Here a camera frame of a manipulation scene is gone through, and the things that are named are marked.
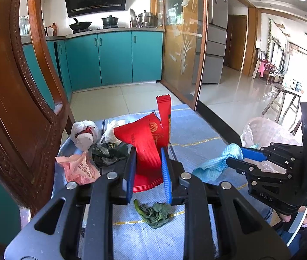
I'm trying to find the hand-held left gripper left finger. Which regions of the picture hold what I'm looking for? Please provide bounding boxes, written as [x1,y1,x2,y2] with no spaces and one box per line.
[4,147,138,260]

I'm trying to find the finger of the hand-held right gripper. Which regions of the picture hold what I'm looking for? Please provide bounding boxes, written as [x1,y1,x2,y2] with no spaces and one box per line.
[241,142,303,166]
[226,157,292,181]

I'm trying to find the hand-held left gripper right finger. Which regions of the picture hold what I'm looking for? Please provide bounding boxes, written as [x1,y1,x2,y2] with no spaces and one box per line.
[160,146,292,260]

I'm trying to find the clear plastic bin liner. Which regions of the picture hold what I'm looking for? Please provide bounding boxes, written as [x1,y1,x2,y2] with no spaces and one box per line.
[241,117,303,174]

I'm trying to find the white lattice plastic basket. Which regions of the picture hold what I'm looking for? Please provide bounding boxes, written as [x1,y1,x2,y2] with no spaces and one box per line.
[241,117,303,174]

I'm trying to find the blue wipe cloth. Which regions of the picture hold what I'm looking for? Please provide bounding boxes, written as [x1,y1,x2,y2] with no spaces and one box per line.
[192,143,244,185]

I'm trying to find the dark green plastic bag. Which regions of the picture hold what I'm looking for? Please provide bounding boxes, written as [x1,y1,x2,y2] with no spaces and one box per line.
[91,142,129,168]

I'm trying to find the red foil wrapper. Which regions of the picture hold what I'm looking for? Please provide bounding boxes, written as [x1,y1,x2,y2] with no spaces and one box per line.
[113,95,172,193]

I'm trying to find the green vegetable leaf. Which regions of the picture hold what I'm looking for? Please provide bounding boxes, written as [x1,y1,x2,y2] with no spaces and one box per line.
[134,199,175,229]

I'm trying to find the white tissue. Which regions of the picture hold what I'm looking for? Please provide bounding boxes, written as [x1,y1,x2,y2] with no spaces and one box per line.
[100,119,124,144]

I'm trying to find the salmon printed plastic bag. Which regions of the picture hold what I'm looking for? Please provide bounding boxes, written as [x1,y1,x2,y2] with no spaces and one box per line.
[55,152,101,186]

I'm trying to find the white plastic bag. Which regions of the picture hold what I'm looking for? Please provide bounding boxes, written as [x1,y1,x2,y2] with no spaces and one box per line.
[70,120,100,151]

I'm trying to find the person's right hand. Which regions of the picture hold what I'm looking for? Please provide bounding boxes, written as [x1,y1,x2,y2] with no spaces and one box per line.
[281,213,305,225]

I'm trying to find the blue striped cloth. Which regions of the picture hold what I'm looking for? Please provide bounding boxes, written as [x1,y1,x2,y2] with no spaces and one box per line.
[42,104,276,260]

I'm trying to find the wooden stool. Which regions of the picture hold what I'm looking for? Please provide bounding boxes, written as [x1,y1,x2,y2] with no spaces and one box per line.
[262,83,302,130]

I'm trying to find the pink hanging cloth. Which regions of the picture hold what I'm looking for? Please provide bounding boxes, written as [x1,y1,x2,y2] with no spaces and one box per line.
[258,61,268,78]

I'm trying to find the green garland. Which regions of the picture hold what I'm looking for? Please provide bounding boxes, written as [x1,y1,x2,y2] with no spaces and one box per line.
[267,18,275,60]

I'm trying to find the brown wooden door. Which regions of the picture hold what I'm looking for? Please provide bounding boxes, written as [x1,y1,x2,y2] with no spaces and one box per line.
[225,14,247,72]

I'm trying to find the teal base cabinets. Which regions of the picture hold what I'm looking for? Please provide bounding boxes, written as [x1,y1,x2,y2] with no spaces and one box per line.
[0,30,165,245]

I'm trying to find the grey refrigerator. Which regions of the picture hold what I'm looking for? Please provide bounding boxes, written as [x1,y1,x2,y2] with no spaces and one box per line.
[191,0,229,85]

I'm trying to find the etched glass sliding door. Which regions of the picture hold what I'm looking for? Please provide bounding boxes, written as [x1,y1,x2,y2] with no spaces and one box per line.
[151,0,208,111]

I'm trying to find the gas stove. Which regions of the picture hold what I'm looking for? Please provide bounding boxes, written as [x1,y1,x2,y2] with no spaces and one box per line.
[72,26,119,32]

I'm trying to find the carved wooden chair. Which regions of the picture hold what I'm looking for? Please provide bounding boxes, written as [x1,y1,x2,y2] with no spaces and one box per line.
[0,0,76,247]

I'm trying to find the black cooking pot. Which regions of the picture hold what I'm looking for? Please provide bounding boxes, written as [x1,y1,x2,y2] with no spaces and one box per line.
[101,15,119,28]

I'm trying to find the steel stockpot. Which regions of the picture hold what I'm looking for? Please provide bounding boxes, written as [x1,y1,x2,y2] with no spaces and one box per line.
[137,10,154,28]

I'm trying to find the black wok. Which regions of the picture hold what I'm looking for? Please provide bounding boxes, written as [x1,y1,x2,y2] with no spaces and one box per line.
[69,18,92,31]

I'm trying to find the steel pot lid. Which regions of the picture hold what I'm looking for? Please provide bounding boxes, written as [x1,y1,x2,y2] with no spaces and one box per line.
[129,9,138,28]

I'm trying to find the white dish rack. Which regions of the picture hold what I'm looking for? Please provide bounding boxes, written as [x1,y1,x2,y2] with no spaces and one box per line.
[19,16,31,34]

